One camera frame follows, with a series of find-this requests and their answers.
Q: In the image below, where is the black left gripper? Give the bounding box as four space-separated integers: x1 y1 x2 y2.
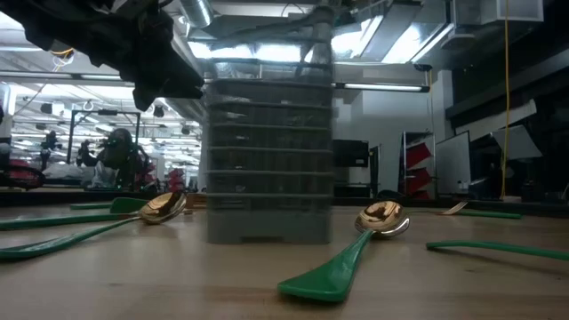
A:
88 8 206 113

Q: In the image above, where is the grey plastic cutlery caddy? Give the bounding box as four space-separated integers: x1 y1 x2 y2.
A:
202 0 337 245

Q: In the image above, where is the white plastic bag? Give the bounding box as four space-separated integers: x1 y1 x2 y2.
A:
88 162 119 190

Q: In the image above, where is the red round object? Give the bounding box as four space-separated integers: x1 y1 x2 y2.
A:
0 158 45 191

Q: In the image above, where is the long ceiling light fixture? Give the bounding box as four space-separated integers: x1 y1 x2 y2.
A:
333 81 431 93

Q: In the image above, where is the red and white shelf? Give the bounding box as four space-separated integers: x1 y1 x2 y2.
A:
402 131 437 200

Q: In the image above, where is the white whiteboard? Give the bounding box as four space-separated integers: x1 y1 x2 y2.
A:
434 131 472 196

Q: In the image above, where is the white ceiling air unit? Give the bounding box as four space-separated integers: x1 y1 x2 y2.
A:
453 0 544 26

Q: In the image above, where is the angled white panel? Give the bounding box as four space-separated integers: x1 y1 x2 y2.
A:
491 124 543 161

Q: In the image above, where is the silver ventilation duct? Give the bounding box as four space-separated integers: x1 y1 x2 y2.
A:
177 0 214 28

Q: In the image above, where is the yellow black cable reel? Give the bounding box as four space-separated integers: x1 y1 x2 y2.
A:
51 46 76 61

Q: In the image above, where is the background black metal frame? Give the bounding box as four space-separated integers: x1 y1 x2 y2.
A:
66 109 141 165

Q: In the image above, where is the black wall monitor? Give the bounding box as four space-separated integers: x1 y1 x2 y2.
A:
333 140 370 169

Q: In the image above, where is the yellow hanging cable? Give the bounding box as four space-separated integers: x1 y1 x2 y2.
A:
500 0 511 200

